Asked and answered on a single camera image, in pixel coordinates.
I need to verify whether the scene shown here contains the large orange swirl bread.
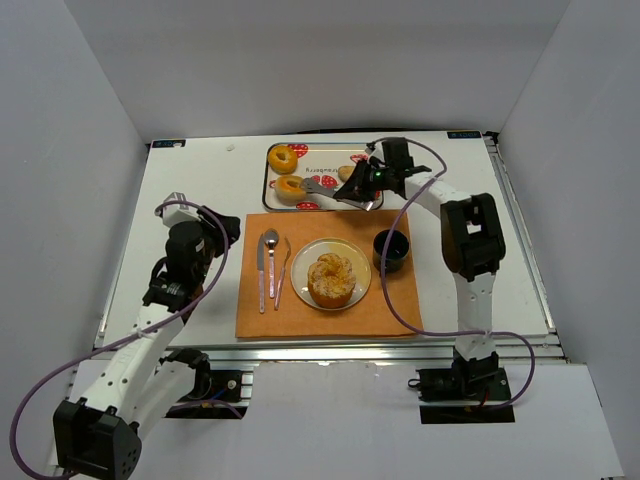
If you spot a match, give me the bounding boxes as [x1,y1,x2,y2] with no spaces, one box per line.
[307,253,356,309]

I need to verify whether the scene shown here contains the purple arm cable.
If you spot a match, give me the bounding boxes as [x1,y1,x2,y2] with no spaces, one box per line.
[367,135,535,412]
[8,199,230,477]

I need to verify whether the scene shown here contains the dark green mug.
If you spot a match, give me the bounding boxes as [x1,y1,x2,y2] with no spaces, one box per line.
[372,230,410,274]

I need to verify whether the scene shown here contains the cream ceramic plate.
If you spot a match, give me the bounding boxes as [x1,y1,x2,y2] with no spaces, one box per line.
[290,237,372,311]

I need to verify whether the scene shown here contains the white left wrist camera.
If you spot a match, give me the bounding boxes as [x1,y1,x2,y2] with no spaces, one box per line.
[154,192,199,228]

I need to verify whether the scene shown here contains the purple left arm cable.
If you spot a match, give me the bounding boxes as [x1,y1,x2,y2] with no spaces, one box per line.
[8,199,230,477]

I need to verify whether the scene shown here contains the metal serving tongs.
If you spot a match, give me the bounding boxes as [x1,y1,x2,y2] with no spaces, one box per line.
[300,178,375,211]

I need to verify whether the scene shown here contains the orange cloth placemat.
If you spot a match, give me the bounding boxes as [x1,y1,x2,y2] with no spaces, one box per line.
[235,210,413,340]

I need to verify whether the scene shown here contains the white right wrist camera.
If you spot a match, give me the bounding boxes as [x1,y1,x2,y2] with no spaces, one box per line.
[365,142,385,165]

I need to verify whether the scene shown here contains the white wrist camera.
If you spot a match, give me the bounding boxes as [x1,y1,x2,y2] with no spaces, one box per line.
[154,192,199,228]
[365,142,385,165]

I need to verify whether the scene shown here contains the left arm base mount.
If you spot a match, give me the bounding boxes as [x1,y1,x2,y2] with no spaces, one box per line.
[156,349,247,420]

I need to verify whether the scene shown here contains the glazed donut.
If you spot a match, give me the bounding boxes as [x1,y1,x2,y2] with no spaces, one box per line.
[267,145,298,174]
[274,175,307,205]

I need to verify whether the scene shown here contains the aluminium table frame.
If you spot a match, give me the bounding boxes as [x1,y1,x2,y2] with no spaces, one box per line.
[95,132,566,370]

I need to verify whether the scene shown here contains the flat oval bread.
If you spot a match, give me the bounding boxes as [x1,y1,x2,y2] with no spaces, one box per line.
[338,165,355,183]

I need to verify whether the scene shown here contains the pink handled fork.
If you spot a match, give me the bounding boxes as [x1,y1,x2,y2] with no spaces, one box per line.
[274,236,291,311]

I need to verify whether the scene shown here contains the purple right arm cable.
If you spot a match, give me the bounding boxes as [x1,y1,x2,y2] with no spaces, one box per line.
[367,135,535,412]

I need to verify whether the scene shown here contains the strawberry pattern tray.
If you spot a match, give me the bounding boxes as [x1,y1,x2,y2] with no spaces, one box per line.
[262,142,368,212]

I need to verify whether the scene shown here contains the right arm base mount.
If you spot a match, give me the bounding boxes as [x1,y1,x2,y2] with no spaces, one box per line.
[407,352,515,425]

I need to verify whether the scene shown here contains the pink handled spoon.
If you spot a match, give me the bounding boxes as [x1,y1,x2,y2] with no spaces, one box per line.
[264,228,279,299]

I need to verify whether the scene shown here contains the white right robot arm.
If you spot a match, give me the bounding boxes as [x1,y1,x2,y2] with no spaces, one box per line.
[333,137,506,379]

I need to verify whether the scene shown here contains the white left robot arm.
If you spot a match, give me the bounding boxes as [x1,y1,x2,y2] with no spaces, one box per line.
[53,200,241,479]

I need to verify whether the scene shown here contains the pink handled knife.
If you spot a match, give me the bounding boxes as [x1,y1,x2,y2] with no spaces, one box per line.
[256,234,265,314]

